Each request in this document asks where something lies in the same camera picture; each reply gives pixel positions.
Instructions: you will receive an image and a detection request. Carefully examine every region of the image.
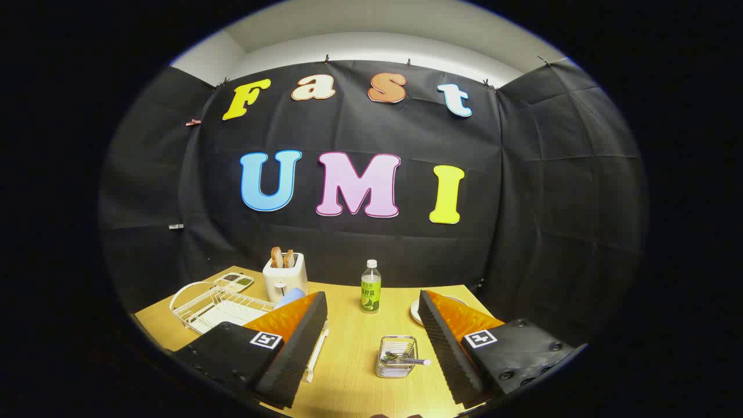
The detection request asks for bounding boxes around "blue plate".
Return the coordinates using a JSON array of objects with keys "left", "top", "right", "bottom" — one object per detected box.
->
[{"left": 273, "top": 287, "right": 306, "bottom": 309}]

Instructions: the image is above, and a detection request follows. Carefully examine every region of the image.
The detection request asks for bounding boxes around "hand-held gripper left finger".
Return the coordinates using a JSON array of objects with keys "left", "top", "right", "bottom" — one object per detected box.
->
[{"left": 173, "top": 291, "right": 329, "bottom": 410}]

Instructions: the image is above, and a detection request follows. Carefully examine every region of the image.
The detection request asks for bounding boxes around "white toaster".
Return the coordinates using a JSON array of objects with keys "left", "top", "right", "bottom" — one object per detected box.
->
[{"left": 262, "top": 253, "right": 309, "bottom": 304}]

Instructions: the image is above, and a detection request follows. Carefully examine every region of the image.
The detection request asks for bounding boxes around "white wire dish rack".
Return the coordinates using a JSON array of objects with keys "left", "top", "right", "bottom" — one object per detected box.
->
[{"left": 169, "top": 281, "right": 329, "bottom": 384}]

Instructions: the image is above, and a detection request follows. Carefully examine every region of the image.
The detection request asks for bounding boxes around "white round dish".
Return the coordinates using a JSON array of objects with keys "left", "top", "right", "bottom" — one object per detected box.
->
[{"left": 410, "top": 295, "right": 468, "bottom": 326}]

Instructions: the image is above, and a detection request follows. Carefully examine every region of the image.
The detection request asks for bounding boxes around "white divided seasoning tray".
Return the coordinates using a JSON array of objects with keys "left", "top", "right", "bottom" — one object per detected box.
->
[{"left": 213, "top": 272, "right": 254, "bottom": 293}]

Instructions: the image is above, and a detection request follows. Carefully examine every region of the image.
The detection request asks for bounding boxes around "metal wire basket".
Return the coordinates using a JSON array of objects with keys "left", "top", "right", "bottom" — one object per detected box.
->
[{"left": 376, "top": 335, "right": 419, "bottom": 379}]

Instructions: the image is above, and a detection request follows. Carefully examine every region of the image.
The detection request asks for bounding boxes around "white ribbed drain tray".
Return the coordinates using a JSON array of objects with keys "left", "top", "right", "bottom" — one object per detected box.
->
[{"left": 192, "top": 302, "right": 273, "bottom": 335}]

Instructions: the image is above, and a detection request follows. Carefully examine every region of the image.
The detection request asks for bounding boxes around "blue-handled metal spoon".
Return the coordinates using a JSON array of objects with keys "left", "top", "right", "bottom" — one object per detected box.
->
[{"left": 383, "top": 352, "right": 432, "bottom": 366}]

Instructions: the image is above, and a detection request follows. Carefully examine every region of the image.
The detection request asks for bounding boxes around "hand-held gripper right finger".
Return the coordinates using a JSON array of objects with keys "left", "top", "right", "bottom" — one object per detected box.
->
[{"left": 418, "top": 289, "right": 588, "bottom": 410}]

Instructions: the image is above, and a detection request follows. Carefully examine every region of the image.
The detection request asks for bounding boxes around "green label drink bottle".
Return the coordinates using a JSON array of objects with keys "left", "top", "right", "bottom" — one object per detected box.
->
[{"left": 360, "top": 260, "right": 382, "bottom": 314}]

